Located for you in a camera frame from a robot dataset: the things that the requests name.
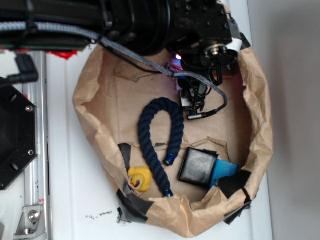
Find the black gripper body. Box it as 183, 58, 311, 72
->
168, 0, 242, 72

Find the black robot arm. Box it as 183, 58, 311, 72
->
0, 0, 243, 73

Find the black leather wallet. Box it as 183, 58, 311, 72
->
177, 147, 219, 188

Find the blue rectangular block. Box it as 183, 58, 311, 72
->
209, 159, 239, 189

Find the crumpled brown paper liner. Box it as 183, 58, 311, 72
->
73, 31, 273, 238

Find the yellow rubber duck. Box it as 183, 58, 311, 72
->
127, 167, 152, 192

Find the navy blue twisted rope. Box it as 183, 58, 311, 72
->
137, 97, 185, 198

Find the grey braided cable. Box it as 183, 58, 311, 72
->
0, 20, 229, 121

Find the black octagonal mount plate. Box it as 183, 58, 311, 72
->
0, 86, 38, 191

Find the aluminium extrusion rail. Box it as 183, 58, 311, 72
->
14, 51, 52, 240

